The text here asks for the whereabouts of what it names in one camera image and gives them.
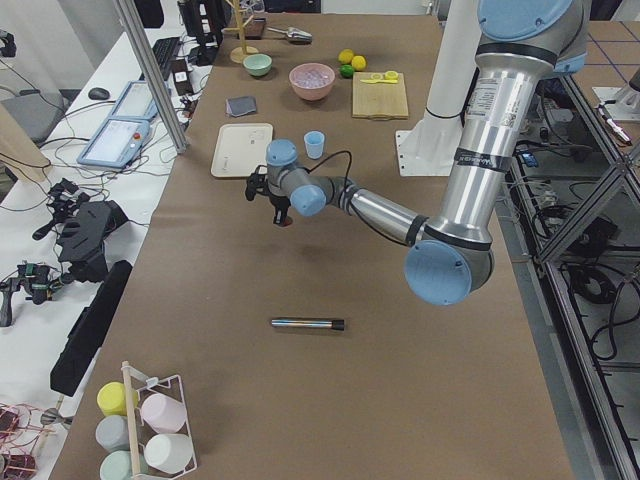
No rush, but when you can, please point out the yellow lemon nearer board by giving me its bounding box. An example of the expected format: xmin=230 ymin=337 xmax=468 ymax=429
xmin=350 ymin=55 xmax=367 ymax=72

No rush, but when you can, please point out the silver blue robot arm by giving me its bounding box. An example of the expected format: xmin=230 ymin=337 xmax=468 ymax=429
xmin=259 ymin=1 xmax=591 ymax=305

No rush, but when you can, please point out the clear ice cubes pile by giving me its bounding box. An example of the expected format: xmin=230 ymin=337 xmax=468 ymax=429
xmin=290 ymin=63 xmax=335 ymax=89

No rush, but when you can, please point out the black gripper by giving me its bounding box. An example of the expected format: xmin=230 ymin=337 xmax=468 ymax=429
xmin=269 ymin=192 xmax=291 ymax=225

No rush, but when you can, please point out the pink bowl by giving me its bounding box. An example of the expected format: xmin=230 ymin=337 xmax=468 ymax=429
xmin=289 ymin=63 xmax=336 ymax=101

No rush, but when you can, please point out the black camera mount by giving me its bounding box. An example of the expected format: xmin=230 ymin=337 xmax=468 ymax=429
xmin=245 ymin=165 xmax=270 ymax=201

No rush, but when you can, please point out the grey plastic cup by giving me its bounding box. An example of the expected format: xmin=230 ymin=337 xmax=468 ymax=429
xmin=95 ymin=415 xmax=130 ymax=453

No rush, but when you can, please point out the grey folded cloth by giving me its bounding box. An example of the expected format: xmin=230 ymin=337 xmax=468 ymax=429
xmin=226 ymin=96 xmax=257 ymax=118

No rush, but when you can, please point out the upper blue teach pendant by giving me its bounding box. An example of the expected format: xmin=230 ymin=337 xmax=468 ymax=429
xmin=77 ymin=118 xmax=150 ymax=170

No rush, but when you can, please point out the black computer mouse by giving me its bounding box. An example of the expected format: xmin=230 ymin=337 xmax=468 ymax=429
xmin=88 ymin=87 xmax=111 ymax=101

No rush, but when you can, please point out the yellow plastic cup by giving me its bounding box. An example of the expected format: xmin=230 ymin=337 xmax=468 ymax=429
xmin=96 ymin=381 xmax=127 ymax=416

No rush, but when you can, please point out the wooden cup tree stand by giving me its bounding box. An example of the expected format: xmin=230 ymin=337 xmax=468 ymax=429
xmin=222 ymin=0 xmax=259 ymax=64

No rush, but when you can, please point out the wooden cutting board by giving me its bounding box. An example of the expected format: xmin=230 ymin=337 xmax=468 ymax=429
xmin=352 ymin=72 xmax=409 ymax=120

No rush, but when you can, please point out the aluminium frame post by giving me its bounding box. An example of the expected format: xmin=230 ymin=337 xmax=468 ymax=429
xmin=113 ymin=0 xmax=188 ymax=155

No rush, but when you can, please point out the black monitor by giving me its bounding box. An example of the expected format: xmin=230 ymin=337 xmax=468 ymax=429
xmin=177 ymin=0 xmax=227 ymax=66

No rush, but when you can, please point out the light blue plastic cup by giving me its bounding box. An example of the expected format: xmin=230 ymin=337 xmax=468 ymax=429
xmin=303 ymin=130 xmax=325 ymax=160

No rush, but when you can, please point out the yellow lemon farther out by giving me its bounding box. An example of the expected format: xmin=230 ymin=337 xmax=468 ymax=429
xmin=338 ymin=49 xmax=355 ymax=65

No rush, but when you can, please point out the light green bowl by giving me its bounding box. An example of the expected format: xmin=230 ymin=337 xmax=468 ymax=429
xmin=243 ymin=53 xmax=272 ymax=77

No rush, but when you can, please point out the green lime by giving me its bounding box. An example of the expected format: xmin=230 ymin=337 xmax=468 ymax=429
xmin=339 ymin=64 xmax=354 ymax=78

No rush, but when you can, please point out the black keyboard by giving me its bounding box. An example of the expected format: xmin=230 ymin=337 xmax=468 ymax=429
xmin=152 ymin=37 xmax=181 ymax=80

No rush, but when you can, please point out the white plastic cup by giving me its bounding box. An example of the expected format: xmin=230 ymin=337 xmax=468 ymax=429
xmin=144 ymin=433 xmax=193 ymax=474

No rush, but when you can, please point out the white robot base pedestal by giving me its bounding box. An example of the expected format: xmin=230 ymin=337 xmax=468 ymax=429
xmin=396 ymin=0 xmax=481 ymax=177

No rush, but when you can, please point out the steel ice scoop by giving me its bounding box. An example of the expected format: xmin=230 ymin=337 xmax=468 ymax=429
xmin=267 ymin=27 xmax=313 ymax=44

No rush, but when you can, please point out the cream rabbit tray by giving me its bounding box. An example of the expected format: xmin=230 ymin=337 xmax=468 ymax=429
xmin=211 ymin=123 xmax=273 ymax=178

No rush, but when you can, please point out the steel muddler black tip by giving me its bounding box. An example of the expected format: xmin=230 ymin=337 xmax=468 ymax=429
xmin=270 ymin=318 xmax=346 ymax=331

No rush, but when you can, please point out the white wire cup rack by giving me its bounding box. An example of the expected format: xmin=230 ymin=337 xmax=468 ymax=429
xmin=121 ymin=361 xmax=198 ymax=479

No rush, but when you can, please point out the mint plastic cup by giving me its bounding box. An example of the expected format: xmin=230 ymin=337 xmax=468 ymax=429
xmin=99 ymin=450 xmax=133 ymax=480

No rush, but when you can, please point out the pink plastic cup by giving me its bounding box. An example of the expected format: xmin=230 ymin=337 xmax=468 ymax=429
xmin=140 ymin=393 xmax=187 ymax=433

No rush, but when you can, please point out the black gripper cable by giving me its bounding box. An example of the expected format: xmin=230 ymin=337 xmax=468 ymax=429
xmin=305 ymin=150 xmax=353 ymax=187

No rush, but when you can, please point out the dark brown small box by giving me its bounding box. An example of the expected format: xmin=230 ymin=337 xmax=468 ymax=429
xmin=171 ymin=58 xmax=194 ymax=95

